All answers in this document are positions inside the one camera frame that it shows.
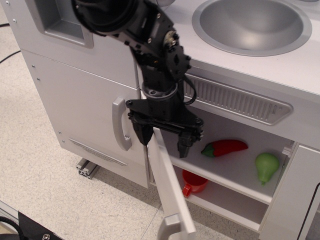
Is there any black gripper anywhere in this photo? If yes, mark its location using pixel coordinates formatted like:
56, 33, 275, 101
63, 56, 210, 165
125, 83, 204, 158

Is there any white cabinet door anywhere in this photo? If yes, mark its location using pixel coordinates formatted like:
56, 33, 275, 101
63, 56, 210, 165
147, 128, 196, 240

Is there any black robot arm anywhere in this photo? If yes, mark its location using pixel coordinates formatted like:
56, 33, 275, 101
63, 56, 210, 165
71, 0, 204, 158

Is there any white toy kitchen cabinet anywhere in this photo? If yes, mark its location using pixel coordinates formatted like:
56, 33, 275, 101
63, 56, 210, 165
164, 0, 320, 240

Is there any red toy chili pepper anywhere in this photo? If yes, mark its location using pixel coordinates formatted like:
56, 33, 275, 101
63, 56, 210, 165
201, 139, 248, 158

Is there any red plastic cup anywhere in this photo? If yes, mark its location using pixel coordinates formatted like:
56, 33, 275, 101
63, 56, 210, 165
182, 170, 209, 198

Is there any silver winged fridge emblem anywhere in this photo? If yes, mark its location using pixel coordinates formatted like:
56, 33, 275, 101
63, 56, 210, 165
69, 138, 128, 166

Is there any aluminium extrusion bar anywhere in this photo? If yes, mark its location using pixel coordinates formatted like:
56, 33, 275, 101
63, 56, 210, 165
76, 158, 100, 180

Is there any white toy fridge unit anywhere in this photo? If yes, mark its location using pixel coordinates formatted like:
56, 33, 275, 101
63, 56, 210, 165
1, 0, 150, 187

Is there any green toy pear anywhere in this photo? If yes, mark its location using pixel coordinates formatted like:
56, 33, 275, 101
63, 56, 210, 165
255, 152, 280, 186

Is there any silver round sink basin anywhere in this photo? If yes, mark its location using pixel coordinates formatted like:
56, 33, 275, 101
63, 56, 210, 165
192, 0, 312, 57

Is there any black mounting plate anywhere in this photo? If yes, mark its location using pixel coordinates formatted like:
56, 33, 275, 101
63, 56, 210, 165
18, 211, 62, 240

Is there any grey fridge door handle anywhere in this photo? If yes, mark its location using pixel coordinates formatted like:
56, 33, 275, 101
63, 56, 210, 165
112, 97, 132, 152

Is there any grey cabinet door handle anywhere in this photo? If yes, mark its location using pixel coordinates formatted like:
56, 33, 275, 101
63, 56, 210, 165
157, 213, 182, 240

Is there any black braided cable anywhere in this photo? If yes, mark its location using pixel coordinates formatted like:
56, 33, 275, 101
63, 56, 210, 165
0, 216, 26, 240

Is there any black floor cable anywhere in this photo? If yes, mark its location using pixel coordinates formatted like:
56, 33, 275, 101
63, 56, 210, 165
0, 22, 21, 64

